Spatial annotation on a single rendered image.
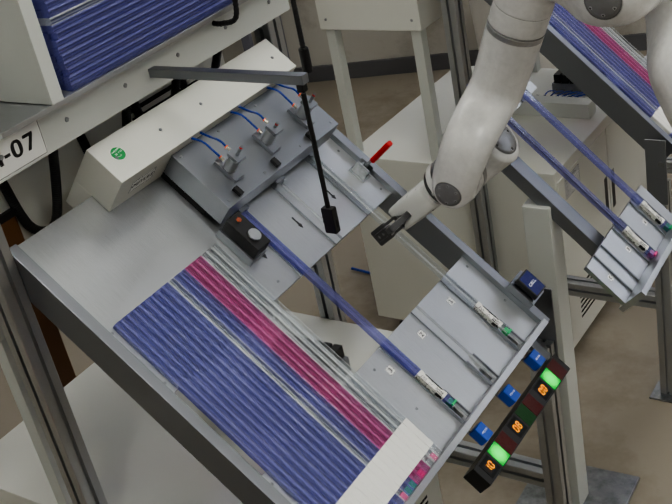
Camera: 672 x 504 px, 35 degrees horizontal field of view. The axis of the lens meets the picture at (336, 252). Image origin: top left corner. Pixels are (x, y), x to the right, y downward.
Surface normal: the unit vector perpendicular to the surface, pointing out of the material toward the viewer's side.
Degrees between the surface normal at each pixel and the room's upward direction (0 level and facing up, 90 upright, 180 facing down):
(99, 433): 0
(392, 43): 90
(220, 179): 42
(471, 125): 53
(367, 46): 90
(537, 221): 90
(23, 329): 90
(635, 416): 0
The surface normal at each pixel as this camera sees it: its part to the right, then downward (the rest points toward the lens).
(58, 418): 0.82, 0.13
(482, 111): -0.22, -0.13
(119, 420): -0.18, -0.86
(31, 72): -0.54, 0.50
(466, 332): 0.41, -0.55
